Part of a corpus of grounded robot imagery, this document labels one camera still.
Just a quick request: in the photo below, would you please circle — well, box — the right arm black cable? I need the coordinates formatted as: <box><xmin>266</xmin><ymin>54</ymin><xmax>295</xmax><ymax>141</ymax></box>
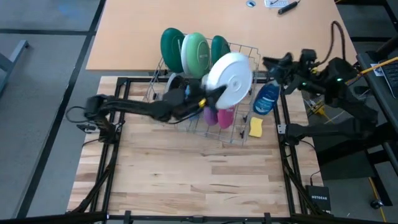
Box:
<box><xmin>320</xmin><ymin>21</ymin><xmax>346</xmax><ymax>68</ymax></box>

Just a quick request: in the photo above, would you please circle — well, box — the yellow cable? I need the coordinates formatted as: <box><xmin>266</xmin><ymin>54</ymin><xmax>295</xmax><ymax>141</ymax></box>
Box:
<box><xmin>310</xmin><ymin>57</ymin><xmax>398</xmax><ymax>123</ymax></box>

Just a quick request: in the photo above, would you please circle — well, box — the blue dish soap bottle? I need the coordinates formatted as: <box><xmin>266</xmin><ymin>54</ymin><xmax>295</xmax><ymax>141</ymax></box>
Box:
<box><xmin>252</xmin><ymin>81</ymin><xmax>282</xmax><ymax>116</ymax></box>

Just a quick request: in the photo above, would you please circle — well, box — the plate with white underside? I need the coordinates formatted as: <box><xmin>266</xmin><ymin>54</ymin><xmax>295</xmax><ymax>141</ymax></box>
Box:
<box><xmin>205</xmin><ymin>52</ymin><xmax>253</xmax><ymax>110</ymax></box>

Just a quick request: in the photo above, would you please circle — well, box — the black aluminium table frame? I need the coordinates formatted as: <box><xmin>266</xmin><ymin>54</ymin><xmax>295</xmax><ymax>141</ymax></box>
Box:
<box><xmin>67</xmin><ymin>77</ymin><xmax>335</xmax><ymax>224</ymax></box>

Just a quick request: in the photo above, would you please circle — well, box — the black laptop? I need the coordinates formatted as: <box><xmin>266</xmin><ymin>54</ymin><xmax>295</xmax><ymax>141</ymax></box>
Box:
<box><xmin>381</xmin><ymin>60</ymin><xmax>398</xmax><ymax>97</ymax></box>

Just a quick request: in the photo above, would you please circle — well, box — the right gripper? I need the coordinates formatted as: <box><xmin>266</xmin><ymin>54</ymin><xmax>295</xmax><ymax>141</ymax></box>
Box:
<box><xmin>262</xmin><ymin>49</ymin><xmax>321</xmax><ymax>91</ymax></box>

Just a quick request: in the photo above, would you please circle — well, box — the purple plate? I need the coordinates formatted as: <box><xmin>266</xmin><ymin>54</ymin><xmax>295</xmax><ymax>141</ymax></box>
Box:
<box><xmin>203</xmin><ymin>106</ymin><xmax>219</xmax><ymax>127</ymax></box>

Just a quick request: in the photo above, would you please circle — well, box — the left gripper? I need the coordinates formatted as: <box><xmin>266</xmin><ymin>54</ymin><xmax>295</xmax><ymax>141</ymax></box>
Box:
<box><xmin>163</xmin><ymin>79</ymin><xmax>228</xmax><ymax>122</ymax></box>

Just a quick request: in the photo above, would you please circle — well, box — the dark brown plate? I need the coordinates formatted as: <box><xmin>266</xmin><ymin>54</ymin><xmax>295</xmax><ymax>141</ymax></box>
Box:
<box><xmin>164</xmin><ymin>72</ymin><xmax>189</xmax><ymax>94</ymax></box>

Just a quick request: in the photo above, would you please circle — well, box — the grey wire dish rack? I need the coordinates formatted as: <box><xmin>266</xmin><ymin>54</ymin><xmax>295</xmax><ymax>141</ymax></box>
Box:
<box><xmin>142</xmin><ymin>32</ymin><xmax>262</xmax><ymax>147</ymax></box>

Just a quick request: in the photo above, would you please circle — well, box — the magenta plate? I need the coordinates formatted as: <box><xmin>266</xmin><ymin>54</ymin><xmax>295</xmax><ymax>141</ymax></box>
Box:
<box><xmin>216</xmin><ymin>106</ymin><xmax>236</xmax><ymax>130</ymax></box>

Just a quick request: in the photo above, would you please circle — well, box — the yellow sponge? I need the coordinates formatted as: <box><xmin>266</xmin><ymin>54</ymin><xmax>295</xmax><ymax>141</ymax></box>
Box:
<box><xmin>248</xmin><ymin>116</ymin><xmax>264</xmax><ymax>139</ymax></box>

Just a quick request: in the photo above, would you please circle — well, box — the black equipment stand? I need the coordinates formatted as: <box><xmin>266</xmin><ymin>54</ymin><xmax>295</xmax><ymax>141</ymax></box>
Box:
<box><xmin>356</xmin><ymin>37</ymin><xmax>398</xmax><ymax>175</ymax></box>

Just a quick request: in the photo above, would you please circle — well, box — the black handheld device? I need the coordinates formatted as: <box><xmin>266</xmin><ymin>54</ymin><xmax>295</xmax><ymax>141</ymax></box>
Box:
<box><xmin>277</xmin><ymin>1</ymin><xmax>300</xmax><ymax>16</ymax></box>

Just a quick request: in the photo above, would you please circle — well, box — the dark green plate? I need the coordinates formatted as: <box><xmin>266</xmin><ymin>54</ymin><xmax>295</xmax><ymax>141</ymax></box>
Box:
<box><xmin>210</xmin><ymin>35</ymin><xmax>231</xmax><ymax>66</ymax></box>
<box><xmin>160</xmin><ymin>27</ymin><xmax>187</xmax><ymax>74</ymax></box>

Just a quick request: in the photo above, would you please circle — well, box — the light green plate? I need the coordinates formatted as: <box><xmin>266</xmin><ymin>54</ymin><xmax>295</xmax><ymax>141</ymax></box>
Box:
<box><xmin>180</xmin><ymin>32</ymin><xmax>211</xmax><ymax>80</ymax></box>

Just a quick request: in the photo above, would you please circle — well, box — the black network switch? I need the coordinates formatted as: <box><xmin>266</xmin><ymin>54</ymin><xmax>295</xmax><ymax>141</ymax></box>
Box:
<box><xmin>305</xmin><ymin>185</ymin><xmax>332</xmax><ymax>214</ymax></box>

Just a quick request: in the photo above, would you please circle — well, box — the white power strip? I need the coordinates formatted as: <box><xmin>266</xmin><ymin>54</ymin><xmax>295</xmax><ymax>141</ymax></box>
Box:
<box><xmin>264</xmin><ymin>0</ymin><xmax>290</xmax><ymax>9</ymax></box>

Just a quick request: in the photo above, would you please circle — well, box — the light wooden desk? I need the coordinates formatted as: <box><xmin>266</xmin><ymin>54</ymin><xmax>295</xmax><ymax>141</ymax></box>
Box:
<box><xmin>86</xmin><ymin>0</ymin><xmax>358</xmax><ymax>73</ymax></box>

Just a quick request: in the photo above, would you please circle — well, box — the grey metal furniture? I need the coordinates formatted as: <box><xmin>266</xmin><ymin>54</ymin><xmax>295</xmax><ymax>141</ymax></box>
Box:
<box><xmin>0</xmin><ymin>39</ymin><xmax>30</xmax><ymax>94</ymax></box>

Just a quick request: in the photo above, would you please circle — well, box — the white sticker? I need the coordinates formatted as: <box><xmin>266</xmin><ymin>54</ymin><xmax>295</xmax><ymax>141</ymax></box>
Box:
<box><xmin>371</xmin><ymin>63</ymin><xmax>386</xmax><ymax>77</ymax></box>

